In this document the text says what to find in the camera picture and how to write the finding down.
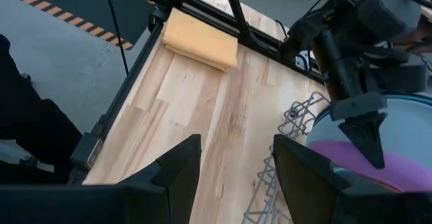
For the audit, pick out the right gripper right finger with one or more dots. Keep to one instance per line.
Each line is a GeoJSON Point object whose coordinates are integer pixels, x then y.
{"type": "Point", "coordinates": [303, 183]}

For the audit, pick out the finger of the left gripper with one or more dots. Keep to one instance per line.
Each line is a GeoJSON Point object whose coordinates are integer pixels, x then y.
{"type": "Point", "coordinates": [366, 139]}

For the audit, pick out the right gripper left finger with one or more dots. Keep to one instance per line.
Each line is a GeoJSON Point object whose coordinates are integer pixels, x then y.
{"type": "Point", "coordinates": [168, 190]}

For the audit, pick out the purple plate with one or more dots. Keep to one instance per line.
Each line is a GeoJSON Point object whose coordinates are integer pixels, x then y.
{"type": "Point", "coordinates": [405, 166]}

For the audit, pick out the light blue plate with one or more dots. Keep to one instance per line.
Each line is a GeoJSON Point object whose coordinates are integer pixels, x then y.
{"type": "Point", "coordinates": [411, 122]}

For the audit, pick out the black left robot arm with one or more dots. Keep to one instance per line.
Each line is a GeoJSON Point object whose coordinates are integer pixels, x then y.
{"type": "Point", "coordinates": [337, 69]}

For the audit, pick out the person's leg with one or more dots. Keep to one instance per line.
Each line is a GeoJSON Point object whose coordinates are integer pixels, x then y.
{"type": "Point", "coordinates": [33, 133]}

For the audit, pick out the yellow folded cloth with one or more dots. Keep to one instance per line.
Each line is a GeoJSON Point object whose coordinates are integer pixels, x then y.
{"type": "Point", "coordinates": [202, 38]}

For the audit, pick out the black mat with striped edge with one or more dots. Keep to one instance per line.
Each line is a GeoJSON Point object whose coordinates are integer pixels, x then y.
{"type": "Point", "coordinates": [67, 1]}

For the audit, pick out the black bracket box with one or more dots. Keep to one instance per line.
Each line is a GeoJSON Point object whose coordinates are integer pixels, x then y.
{"type": "Point", "coordinates": [86, 149]}

